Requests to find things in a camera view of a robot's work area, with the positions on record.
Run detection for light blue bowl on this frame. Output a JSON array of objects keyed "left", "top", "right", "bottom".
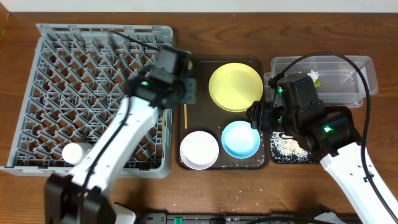
[{"left": 221, "top": 121, "right": 261, "bottom": 159}]

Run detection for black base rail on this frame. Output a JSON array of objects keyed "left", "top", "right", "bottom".
[{"left": 136, "top": 205, "right": 361, "bottom": 224}]

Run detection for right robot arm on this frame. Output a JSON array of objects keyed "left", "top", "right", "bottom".
[{"left": 246, "top": 100, "right": 397, "bottom": 223}]

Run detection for grey dishwasher rack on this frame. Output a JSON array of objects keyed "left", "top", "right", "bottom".
[{"left": 1, "top": 24, "right": 175, "bottom": 176}]

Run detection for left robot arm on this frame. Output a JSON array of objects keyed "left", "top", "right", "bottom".
[{"left": 44, "top": 75, "right": 197, "bottom": 223}]

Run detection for pink bowl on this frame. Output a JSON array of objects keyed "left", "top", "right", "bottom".
[{"left": 180, "top": 131, "right": 220, "bottom": 170}]

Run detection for white napkin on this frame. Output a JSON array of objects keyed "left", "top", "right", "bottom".
[{"left": 307, "top": 70, "right": 319, "bottom": 82}]

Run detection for rice food waste pile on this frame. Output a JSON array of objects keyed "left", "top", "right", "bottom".
[{"left": 270, "top": 132, "right": 311, "bottom": 164}]

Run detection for yellow plate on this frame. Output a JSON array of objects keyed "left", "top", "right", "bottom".
[{"left": 208, "top": 63, "right": 264, "bottom": 113}]

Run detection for black plastic bin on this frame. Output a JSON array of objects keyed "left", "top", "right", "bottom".
[{"left": 266, "top": 105, "right": 361, "bottom": 164}]

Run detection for green orange snack wrapper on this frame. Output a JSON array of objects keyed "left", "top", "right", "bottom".
[{"left": 314, "top": 80, "right": 322, "bottom": 87}]

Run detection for wooden chopstick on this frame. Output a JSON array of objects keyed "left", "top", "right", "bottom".
[{"left": 183, "top": 104, "right": 188, "bottom": 129}]

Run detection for white cup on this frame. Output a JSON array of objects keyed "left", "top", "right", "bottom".
[{"left": 62, "top": 142, "right": 93, "bottom": 166}]

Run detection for clear plastic bin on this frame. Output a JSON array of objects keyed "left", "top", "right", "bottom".
[{"left": 264, "top": 55, "right": 378, "bottom": 108}]

